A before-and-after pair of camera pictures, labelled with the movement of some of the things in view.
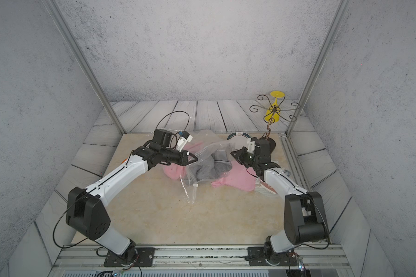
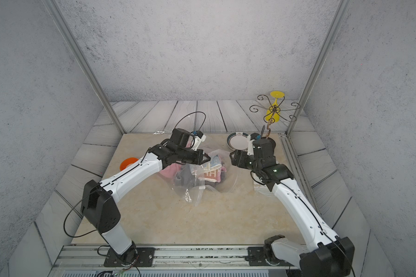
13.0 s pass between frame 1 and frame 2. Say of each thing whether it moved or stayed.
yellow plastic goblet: stayed
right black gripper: stayed
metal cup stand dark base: stayed
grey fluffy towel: moved
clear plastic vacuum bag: moved
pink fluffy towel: moved
